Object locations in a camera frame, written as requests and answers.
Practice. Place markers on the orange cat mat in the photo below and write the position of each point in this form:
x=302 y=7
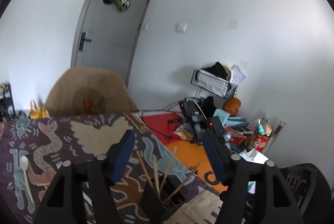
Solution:
x=190 y=155

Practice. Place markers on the black slotted utensil holder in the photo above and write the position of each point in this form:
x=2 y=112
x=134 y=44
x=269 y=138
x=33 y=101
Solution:
x=159 y=209

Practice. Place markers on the red cartoon tin can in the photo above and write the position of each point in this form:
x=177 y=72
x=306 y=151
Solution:
x=260 y=137

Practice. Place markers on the wire mesh basket shelf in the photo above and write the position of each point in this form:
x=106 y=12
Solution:
x=210 y=83

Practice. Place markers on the patterned woven table cloth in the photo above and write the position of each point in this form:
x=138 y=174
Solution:
x=80 y=139

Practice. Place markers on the green panda plush bag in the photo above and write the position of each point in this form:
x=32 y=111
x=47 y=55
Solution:
x=121 y=5

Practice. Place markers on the snack packet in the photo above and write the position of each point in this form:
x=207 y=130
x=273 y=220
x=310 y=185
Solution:
x=184 y=131

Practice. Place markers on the white plastic spoon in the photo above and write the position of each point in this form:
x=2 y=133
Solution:
x=24 y=165

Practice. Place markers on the tan upholstered chair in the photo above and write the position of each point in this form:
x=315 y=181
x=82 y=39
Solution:
x=87 y=91

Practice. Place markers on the light blue box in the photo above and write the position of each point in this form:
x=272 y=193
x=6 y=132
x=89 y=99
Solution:
x=222 y=115

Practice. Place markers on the red plastic basket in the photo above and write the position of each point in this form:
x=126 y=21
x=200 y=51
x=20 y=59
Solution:
x=236 y=138

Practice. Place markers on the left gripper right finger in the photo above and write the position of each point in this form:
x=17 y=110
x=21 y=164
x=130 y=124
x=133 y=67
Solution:
x=273 y=199

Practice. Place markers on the white plastic fork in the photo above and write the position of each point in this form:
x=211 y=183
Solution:
x=59 y=164

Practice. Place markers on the black shoe rack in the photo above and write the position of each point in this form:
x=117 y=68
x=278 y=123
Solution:
x=7 y=104

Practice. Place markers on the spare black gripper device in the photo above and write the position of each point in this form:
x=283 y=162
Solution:
x=199 y=114

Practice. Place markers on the grey door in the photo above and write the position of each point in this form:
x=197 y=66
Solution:
x=114 y=36

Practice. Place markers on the black door handle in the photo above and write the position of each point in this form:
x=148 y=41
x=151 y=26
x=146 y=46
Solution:
x=82 y=41

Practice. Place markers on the orange plush toy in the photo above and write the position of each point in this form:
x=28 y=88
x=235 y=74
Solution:
x=232 y=106

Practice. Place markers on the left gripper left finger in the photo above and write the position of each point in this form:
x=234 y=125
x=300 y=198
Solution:
x=63 y=202

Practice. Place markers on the yellow gift bag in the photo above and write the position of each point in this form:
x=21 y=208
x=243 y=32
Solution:
x=37 y=112

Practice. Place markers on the white wall switch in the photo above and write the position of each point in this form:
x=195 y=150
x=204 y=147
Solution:
x=182 y=26

